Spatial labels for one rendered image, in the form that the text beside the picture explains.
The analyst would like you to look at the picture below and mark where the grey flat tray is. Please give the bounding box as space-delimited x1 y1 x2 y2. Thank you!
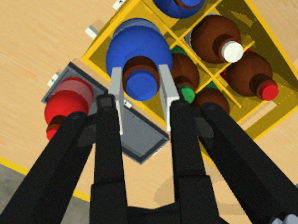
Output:
41 61 170 165

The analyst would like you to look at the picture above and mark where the brown bottle with white cap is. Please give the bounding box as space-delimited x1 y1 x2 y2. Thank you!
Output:
184 11 243 64

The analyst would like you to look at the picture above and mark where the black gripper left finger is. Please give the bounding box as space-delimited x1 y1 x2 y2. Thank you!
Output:
0 67 128 224

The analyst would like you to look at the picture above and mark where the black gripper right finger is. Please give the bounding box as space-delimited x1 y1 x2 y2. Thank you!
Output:
158 64 298 224

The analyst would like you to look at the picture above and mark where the brown bottle with red cap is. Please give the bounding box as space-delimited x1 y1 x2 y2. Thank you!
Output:
219 48 279 101

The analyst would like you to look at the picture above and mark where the blue bottle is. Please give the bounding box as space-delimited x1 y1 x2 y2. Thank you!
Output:
152 0 205 19
105 18 173 102

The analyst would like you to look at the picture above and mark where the brown bottle with green cap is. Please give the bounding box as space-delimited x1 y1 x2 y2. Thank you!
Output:
190 81 230 115
171 45 200 103

